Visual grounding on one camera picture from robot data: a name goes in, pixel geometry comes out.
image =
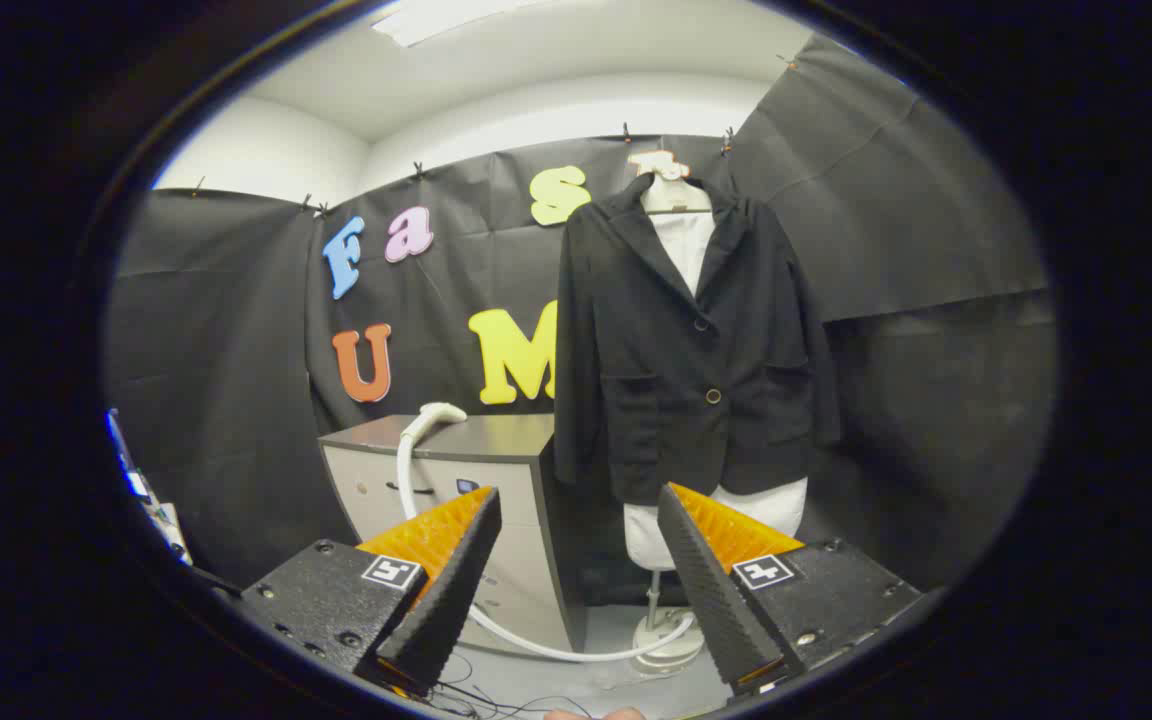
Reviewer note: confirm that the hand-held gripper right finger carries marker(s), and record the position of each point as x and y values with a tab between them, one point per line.
711	590

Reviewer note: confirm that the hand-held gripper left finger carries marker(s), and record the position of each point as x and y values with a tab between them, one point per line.
446	590

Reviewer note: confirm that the white garment steamer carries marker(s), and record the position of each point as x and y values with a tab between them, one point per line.
433	414

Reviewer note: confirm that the black suit jacket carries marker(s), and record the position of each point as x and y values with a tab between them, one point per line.
676	400

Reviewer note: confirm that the grey top drawer cabinet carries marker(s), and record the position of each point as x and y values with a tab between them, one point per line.
496	450

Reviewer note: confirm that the white and blue object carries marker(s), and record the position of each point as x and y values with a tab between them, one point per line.
141	485

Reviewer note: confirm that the black backdrop cloth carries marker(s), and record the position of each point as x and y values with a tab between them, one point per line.
226	350

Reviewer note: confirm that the white mannequin torso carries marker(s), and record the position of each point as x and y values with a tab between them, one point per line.
681	245

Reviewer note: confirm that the ceiling light panel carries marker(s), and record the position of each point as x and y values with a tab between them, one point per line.
436	18

